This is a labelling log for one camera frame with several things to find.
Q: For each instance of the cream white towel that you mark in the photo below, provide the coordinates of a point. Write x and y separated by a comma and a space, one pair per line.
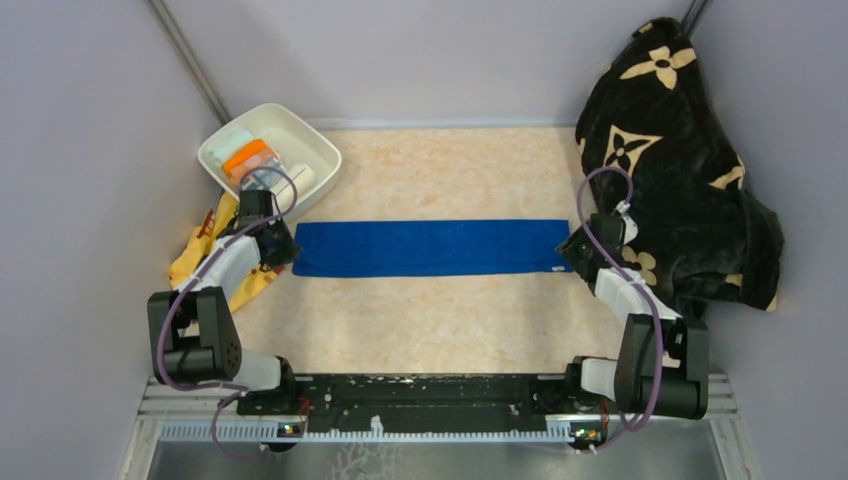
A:
291, 191

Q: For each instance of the rabbit print striped towel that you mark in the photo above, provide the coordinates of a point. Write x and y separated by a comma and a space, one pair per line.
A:
258, 172

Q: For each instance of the light green rolled towel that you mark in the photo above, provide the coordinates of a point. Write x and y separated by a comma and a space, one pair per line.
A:
221, 150

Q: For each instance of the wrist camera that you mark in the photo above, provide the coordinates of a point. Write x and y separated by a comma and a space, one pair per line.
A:
255, 205
616, 229

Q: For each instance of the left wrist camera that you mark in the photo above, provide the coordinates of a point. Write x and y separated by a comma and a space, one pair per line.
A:
255, 205

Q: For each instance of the blue towel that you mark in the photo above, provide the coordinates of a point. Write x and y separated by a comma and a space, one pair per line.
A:
429, 248

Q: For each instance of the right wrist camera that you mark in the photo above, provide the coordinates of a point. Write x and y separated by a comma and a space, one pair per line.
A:
616, 229

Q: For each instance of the white square plastic basin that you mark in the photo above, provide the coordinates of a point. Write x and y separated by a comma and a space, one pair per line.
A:
294, 141

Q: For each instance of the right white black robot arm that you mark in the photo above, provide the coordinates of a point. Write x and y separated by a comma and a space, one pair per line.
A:
661, 368

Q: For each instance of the orange rolled towel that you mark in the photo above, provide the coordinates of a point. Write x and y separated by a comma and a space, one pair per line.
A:
254, 154

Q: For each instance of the yellow cartoon print towel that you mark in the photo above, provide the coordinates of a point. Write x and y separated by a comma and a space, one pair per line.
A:
199, 245

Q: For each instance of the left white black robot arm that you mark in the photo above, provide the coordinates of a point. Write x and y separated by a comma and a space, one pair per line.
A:
193, 339

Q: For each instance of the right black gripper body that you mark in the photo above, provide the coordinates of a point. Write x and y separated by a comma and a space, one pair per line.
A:
577, 248

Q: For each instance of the black floral pattern blanket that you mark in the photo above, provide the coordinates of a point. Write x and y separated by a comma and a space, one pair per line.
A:
648, 135

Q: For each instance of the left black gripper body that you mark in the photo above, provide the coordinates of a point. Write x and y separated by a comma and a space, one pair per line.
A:
285, 248

